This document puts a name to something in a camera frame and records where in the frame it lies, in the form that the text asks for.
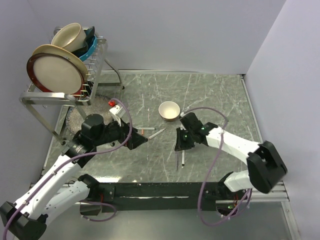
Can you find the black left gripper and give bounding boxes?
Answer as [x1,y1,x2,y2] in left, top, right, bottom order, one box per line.
[93,114,148,149]

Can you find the white pen pink end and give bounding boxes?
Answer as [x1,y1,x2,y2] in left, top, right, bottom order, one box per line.
[148,128,166,140]

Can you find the white pen purple tip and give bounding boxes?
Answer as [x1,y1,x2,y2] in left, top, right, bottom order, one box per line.
[175,151,180,171]

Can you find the white pen black tip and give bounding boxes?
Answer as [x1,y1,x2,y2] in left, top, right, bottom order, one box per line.
[181,150,185,168]

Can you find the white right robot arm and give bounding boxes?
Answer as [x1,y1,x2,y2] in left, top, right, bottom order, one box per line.
[174,112,288,199]

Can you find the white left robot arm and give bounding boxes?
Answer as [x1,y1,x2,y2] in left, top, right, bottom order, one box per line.
[0,114,148,240]

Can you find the white pen green end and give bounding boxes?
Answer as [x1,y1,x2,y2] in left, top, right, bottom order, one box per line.
[136,127,156,131]

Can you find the small cream bowl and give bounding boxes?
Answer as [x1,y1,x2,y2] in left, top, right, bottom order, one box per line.
[158,101,181,122]

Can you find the speckled grey plate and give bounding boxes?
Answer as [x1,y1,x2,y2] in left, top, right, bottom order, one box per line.
[65,94,113,134]

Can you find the black base bar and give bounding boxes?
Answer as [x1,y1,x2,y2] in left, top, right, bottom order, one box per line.
[85,182,246,211]

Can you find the metal dish rack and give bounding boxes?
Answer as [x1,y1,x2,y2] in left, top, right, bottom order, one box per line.
[19,32,125,145]

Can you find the blue dish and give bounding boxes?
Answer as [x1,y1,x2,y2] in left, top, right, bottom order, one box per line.
[74,35,98,62]

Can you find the red rimmed white plate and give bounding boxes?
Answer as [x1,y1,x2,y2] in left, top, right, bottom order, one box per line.
[26,53,84,95]

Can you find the black dish in rack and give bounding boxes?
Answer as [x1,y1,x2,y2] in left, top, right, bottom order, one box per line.
[73,26,95,56]

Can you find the large beige bowl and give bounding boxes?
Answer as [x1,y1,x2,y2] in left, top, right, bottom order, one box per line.
[51,23,86,52]

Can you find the beige plate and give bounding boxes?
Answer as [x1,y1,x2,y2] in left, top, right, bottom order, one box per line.
[32,44,88,82]

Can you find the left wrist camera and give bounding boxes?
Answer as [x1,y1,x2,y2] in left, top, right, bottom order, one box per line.
[108,100,126,126]

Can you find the aluminium rail frame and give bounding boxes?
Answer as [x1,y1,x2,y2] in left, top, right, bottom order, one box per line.
[12,73,301,240]

